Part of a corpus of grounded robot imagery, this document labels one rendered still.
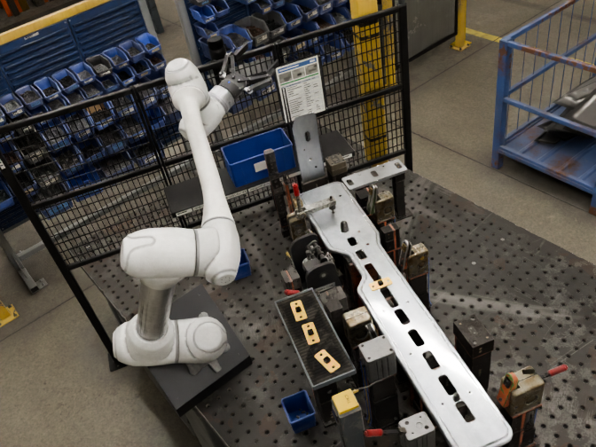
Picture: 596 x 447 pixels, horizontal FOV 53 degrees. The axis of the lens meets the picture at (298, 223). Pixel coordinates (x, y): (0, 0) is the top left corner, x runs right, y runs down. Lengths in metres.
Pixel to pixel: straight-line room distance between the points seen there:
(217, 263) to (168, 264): 0.13
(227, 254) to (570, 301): 1.51
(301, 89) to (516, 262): 1.23
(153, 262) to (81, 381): 2.12
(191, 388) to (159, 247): 0.90
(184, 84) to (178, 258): 0.57
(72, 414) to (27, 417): 0.25
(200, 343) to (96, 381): 1.58
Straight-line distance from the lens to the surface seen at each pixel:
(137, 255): 1.64
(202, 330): 2.15
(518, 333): 2.52
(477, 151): 4.60
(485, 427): 1.93
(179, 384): 2.41
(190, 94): 1.91
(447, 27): 5.81
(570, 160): 4.27
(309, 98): 2.91
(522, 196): 4.22
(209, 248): 1.65
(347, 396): 1.80
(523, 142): 4.42
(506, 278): 2.71
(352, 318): 2.06
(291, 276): 2.24
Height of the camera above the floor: 2.67
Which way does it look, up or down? 41 degrees down
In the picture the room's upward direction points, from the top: 12 degrees counter-clockwise
